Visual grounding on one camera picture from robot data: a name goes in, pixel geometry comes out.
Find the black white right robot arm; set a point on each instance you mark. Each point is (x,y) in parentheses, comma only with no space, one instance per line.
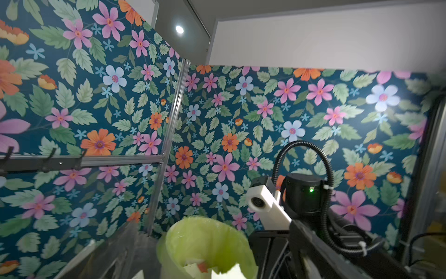
(312,231)

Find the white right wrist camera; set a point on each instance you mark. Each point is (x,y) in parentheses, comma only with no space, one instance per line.
(263,199)

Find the paper scraps in bin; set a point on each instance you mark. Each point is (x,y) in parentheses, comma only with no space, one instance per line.
(199,269)

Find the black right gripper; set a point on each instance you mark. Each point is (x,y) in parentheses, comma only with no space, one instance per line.
(272,254)

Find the black wall hook rail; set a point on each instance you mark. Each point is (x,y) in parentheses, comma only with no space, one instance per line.
(11,163)

